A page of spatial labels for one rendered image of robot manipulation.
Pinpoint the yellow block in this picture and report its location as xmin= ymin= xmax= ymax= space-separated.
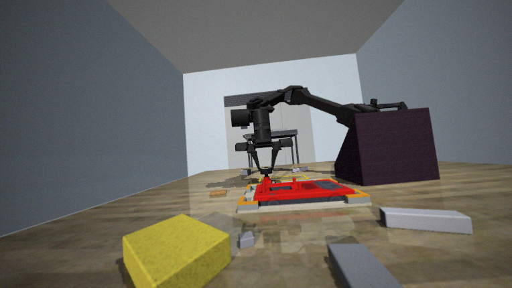
xmin=123 ymin=214 xmax=232 ymax=288

